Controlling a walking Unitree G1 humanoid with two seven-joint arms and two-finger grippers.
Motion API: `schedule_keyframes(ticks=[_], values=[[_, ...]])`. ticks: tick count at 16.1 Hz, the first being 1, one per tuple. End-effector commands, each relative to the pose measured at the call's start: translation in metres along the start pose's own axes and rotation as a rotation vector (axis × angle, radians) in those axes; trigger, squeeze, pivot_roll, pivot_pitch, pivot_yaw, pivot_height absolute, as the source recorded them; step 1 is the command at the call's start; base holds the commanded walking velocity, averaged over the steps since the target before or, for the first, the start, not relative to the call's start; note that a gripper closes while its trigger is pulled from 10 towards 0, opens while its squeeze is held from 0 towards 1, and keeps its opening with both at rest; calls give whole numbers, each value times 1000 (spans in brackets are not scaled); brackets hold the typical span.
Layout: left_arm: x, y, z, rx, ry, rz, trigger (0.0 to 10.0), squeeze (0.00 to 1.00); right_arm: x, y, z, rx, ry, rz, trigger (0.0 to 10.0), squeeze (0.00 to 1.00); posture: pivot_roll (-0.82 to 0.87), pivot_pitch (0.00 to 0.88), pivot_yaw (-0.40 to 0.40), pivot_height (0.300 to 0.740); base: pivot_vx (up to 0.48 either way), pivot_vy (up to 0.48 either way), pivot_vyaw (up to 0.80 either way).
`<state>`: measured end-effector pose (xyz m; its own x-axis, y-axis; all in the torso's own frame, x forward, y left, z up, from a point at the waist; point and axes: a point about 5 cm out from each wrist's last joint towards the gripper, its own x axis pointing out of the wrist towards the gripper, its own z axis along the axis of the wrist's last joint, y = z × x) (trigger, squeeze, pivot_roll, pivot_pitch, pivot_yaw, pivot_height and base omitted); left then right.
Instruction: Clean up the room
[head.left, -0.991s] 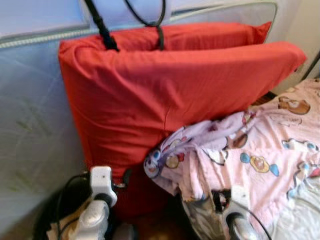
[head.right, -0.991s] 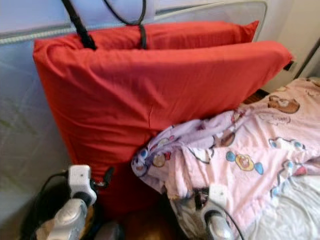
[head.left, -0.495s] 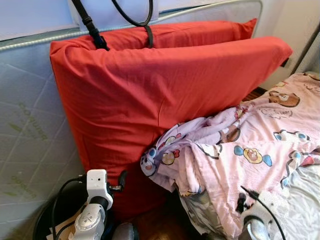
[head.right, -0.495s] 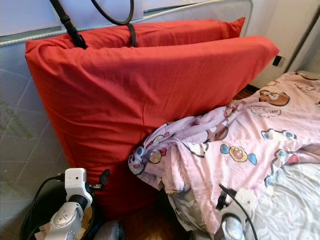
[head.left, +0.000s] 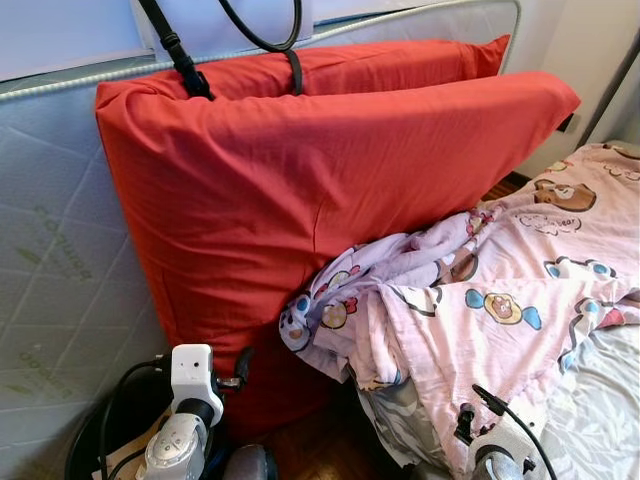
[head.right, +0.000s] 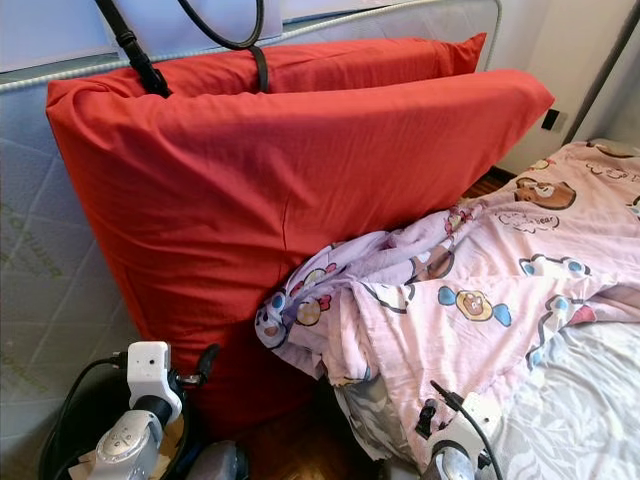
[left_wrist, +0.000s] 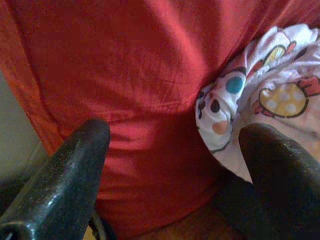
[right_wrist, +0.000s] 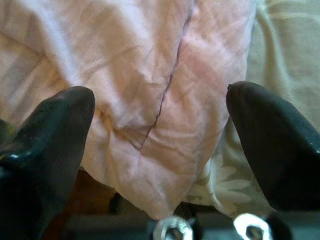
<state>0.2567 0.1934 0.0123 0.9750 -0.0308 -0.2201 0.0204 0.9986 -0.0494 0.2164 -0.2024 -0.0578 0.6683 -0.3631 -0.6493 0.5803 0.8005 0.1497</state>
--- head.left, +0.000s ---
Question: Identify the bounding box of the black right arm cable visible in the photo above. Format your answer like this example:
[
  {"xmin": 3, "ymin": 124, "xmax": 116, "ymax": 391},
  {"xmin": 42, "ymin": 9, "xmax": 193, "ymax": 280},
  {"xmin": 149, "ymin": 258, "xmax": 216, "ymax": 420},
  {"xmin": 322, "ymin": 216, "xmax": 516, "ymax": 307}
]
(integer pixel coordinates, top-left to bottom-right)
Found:
[{"xmin": 472, "ymin": 385, "xmax": 557, "ymax": 480}]

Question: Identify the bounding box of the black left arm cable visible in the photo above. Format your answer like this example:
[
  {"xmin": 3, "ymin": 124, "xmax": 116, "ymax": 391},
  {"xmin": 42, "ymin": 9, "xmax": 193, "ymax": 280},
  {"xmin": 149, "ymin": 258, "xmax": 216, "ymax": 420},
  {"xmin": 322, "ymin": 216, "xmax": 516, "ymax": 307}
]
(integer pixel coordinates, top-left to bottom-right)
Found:
[{"xmin": 98, "ymin": 360, "xmax": 176, "ymax": 480}]

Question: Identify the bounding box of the grey robot left leg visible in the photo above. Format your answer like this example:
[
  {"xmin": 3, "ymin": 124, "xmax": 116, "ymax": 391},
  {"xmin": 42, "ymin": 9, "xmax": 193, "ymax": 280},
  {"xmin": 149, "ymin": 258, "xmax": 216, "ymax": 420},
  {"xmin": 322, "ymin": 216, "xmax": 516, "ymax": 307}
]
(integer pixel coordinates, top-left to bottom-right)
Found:
[{"xmin": 228, "ymin": 445, "xmax": 277, "ymax": 480}]

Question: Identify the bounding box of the pink cartoon print blanket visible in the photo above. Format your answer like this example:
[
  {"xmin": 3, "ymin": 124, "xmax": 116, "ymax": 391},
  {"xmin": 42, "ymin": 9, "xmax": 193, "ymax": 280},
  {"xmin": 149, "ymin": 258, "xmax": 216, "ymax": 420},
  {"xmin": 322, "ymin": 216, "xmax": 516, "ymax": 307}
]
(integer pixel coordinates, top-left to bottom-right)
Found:
[{"xmin": 280, "ymin": 140, "xmax": 640, "ymax": 476}]

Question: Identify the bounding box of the black strap with buckle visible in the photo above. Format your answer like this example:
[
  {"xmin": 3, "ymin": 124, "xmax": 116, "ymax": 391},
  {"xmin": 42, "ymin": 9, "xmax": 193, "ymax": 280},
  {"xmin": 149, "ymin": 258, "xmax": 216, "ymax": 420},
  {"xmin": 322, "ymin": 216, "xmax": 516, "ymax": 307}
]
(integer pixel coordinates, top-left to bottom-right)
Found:
[{"xmin": 140, "ymin": 0, "xmax": 214, "ymax": 101}]

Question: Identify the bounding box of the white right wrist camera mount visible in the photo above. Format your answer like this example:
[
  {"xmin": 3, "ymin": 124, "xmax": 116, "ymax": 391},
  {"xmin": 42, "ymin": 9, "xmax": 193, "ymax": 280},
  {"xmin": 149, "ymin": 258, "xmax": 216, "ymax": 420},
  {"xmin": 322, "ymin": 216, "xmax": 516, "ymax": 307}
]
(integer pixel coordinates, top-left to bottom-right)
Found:
[{"xmin": 470, "ymin": 400, "xmax": 546, "ymax": 466}]

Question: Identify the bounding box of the bed with grey floral sheet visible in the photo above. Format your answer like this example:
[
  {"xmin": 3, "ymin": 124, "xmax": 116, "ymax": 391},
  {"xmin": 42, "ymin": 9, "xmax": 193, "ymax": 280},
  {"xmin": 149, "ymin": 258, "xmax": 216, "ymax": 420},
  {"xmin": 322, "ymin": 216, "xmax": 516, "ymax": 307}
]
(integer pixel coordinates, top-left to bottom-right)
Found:
[{"xmin": 355, "ymin": 320, "xmax": 640, "ymax": 480}]

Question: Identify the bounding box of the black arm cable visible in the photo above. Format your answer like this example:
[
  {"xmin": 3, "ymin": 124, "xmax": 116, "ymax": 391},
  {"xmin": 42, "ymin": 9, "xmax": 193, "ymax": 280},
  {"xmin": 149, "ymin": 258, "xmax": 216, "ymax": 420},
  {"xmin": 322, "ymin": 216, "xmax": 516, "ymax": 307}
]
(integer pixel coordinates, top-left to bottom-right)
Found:
[
  {"xmin": 472, "ymin": 385, "xmax": 557, "ymax": 480},
  {"xmin": 98, "ymin": 360, "xmax": 176, "ymax": 480}
]

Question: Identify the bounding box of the black looped strap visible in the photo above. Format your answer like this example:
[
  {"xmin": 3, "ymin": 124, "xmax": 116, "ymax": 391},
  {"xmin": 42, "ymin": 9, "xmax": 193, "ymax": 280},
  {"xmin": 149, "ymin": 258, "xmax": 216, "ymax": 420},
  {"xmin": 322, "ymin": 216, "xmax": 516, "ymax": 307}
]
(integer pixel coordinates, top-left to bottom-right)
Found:
[{"xmin": 218, "ymin": 0, "xmax": 304, "ymax": 96}]

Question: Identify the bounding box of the large red fabric cushion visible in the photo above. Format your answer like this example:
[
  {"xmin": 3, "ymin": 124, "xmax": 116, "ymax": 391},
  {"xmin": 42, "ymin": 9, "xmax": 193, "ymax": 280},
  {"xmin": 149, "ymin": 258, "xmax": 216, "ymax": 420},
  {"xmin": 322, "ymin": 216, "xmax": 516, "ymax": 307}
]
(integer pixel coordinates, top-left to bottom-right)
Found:
[
  {"xmin": 190, "ymin": 35, "xmax": 511, "ymax": 101},
  {"xmin": 95, "ymin": 70, "xmax": 581, "ymax": 441}
]

